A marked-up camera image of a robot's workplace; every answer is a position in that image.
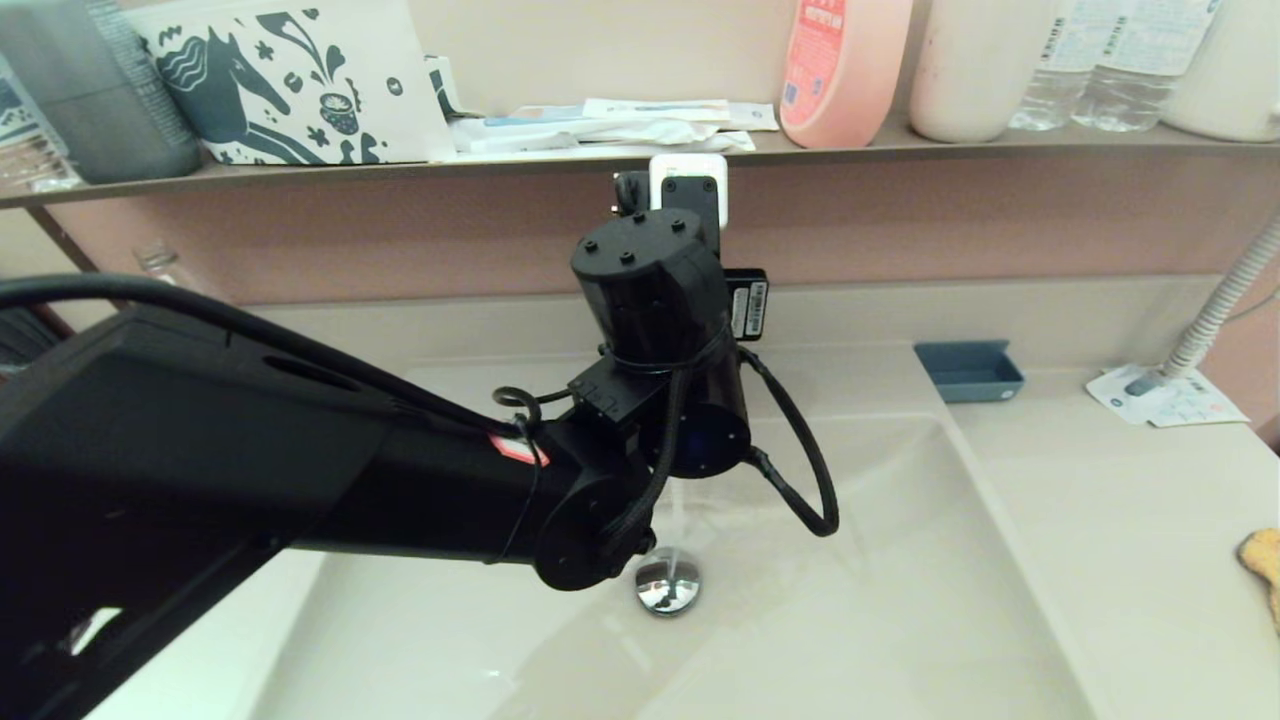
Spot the orange grey fluffy cloth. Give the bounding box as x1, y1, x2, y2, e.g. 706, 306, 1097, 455
1237, 528, 1280, 636

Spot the white ceramic sink basin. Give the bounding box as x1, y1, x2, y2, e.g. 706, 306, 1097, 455
240, 345, 1101, 720

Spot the white blue toothbrush packet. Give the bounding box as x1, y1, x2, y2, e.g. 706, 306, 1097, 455
582, 98, 731, 123

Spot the large white plastic packet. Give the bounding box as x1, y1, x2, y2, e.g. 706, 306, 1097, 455
450, 115, 756, 159

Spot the blue soap dish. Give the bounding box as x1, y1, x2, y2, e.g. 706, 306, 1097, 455
913, 340, 1026, 404

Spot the pink lotion bottle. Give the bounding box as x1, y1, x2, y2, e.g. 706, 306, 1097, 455
780, 0, 913, 149

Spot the chrome drain stopper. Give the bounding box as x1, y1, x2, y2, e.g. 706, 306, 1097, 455
635, 548, 703, 615

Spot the clear water bottle white label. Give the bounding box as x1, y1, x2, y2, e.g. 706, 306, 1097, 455
1072, 0, 1226, 133
1008, 0, 1101, 131

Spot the white card blue logo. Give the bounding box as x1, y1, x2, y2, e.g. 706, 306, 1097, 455
1085, 365, 1181, 426

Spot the printed paper leaflet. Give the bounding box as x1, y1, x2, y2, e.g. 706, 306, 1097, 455
1148, 385, 1249, 429

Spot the horse pattern white box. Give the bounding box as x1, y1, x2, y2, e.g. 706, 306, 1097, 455
125, 0, 456, 166

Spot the white ribbed jar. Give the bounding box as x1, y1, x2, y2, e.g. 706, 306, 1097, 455
1160, 0, 1280, 143

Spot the slim clear plastic bottle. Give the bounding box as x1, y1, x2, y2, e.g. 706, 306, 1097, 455
133, 243, 201, 296

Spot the dark grey canister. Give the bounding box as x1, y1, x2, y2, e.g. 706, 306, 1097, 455
0, 0, 206, 184

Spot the clear plastic packet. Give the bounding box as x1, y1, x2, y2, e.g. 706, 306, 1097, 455
0, 135, 81, 193

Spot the dark grey ribbed item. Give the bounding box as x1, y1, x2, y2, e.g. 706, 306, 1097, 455
0, 308, 56, 369

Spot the blue patterned box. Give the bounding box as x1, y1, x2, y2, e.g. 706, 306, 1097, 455
0, 55, 69, 156

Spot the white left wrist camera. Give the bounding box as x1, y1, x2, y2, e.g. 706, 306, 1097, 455
613, 153, 728, 251

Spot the left arm braided black cable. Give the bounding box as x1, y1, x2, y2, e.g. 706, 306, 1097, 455
600, 345, 841, 561

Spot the brown wall shelf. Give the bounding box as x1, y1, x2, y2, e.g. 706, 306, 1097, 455
0, 120, 1280, 209

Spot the grey corrugated hose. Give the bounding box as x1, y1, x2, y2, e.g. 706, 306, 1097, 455
1125, 215, 1280, 398

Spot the left arm smooth black cable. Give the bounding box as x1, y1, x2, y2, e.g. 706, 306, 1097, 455
0, 275, 546, 441

